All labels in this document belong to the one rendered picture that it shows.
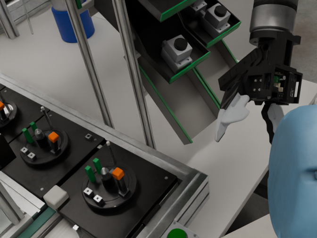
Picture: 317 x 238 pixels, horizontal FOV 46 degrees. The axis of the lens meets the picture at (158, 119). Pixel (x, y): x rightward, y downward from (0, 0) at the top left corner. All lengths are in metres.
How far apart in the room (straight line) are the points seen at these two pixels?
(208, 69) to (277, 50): 0.47
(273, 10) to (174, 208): 0.50
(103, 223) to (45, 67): 0.90
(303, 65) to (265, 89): 2.29
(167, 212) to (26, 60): 1.06
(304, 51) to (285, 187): 2.76
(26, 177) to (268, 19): 0.73
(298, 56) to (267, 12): 2.33
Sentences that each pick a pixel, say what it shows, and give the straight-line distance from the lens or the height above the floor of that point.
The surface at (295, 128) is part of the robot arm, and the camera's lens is 0.31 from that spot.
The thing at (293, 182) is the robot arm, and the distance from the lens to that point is 0.30.
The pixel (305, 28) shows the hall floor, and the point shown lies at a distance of 3.33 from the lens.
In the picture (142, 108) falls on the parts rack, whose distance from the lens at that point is 0.99.
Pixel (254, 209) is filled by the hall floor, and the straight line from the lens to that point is 2.05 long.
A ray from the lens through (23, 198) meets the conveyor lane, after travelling 1.07.
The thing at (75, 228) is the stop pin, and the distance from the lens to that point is 0.94.
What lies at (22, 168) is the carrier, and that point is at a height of 0.97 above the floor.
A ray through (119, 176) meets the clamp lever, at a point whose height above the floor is 1.07.
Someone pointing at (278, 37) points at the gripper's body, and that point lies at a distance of 0.67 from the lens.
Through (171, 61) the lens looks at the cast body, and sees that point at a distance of 0.87.
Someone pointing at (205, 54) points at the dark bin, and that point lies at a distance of 0.91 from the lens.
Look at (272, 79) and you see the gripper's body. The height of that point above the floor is 1.34.
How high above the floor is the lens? 1.73
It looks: 44 degrees down
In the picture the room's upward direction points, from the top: 11 degrees counter-clockwise
